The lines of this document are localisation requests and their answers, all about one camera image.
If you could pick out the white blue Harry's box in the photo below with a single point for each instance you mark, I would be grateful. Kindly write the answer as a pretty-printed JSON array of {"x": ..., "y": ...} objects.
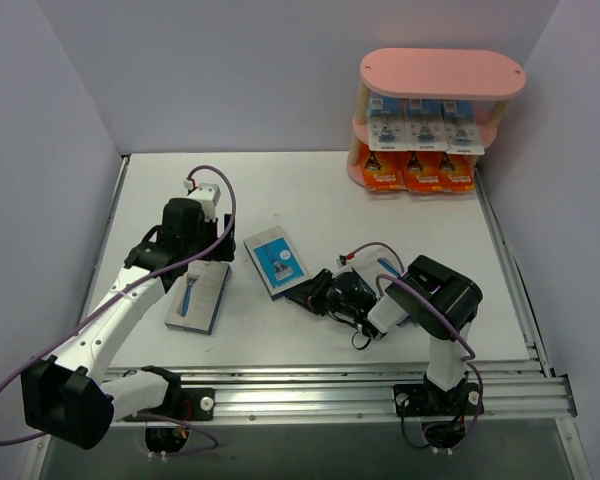
[{"x": 276, "y": 261}]

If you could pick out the grey Harry's box right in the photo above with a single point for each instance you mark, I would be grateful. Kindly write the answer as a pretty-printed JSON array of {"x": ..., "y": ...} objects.
[{"x": 369, "y": 264}]

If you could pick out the blue razor blister pack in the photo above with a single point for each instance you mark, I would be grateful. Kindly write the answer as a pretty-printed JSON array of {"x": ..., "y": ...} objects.
[{"x": 425, "y": 125}]

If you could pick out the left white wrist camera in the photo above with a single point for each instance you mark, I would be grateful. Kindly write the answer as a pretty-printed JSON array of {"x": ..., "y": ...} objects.
[{"x": 206, "y": 194}]

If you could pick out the grey harry's box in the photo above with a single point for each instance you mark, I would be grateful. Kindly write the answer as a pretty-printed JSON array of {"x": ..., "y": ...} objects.
[
  {"x": 197, "y": 297},
  {"x": 369, "y": 264}
]

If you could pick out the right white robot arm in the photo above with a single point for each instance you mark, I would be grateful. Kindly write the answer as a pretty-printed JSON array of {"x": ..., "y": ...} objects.
[{"x": 437, "y": 298}]

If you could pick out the orange Gillette box front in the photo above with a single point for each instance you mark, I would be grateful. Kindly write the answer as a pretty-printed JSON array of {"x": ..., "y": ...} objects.
[{"x": 455, "y": 173}]

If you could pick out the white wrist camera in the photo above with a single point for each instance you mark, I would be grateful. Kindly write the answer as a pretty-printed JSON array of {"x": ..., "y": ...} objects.
[
  {"x": 345, "y": 263},
  {"x": 206, "y": 194}
]

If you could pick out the grey Harry's box left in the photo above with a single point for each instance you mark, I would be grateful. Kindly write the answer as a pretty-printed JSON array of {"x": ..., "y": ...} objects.
[{"x": 197, "y": 297}]

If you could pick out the pink three-tier shelf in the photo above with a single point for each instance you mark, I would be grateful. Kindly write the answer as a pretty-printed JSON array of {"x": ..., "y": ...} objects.
[{"x": 436, "y": 74}]

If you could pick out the aluminium rail frame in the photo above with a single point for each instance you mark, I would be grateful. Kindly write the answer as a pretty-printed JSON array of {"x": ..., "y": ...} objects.
[{"x": 277, "y": 369}]

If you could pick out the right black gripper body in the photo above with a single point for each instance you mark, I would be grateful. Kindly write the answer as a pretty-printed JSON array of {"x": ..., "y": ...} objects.
[{"x": 321, "y": 292}]

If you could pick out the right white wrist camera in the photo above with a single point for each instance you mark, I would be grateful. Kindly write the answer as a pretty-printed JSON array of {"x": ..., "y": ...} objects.
[{"x": 345, "y": 263}]

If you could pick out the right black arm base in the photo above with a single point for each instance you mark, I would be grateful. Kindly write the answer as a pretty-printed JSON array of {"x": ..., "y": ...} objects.
[{"x": 446, "y": 416}]

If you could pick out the orange gillette box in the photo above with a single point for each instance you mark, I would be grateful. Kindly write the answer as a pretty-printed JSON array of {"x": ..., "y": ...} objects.
[
  {"x": 455, "y": 173},
  {"x": 420, "y": 172},
  {"x": 380, "y": 171}
]

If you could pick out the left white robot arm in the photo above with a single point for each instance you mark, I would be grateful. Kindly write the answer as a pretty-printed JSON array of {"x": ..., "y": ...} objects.
[{"x": 65, "y": 394}]

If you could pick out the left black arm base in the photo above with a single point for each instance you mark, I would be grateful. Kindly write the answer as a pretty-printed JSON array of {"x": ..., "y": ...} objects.
[{"x": 172, "y": 429}]

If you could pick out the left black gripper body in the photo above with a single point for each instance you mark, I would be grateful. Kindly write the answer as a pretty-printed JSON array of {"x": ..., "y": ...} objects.
[{"x": 225, "y": 240}]

